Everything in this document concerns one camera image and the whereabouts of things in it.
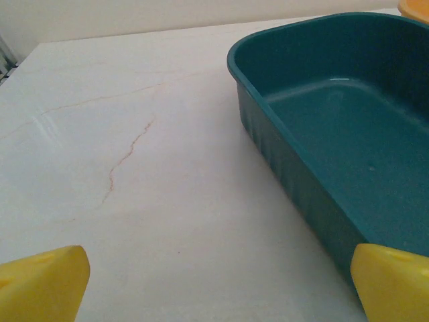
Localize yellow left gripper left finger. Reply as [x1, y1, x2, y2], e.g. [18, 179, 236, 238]
[0, 245, 90, 322]

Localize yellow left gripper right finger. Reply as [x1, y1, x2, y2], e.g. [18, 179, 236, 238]
[350, 243, 429, 322]

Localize teal plastic bin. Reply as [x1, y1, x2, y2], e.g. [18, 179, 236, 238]
[227, 12, 429, 296]

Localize orange plastic bin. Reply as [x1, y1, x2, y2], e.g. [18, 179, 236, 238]
[397, 0, 429, 21]

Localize aluminium side rail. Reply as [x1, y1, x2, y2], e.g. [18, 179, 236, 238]
[0, 33, 19, 81]

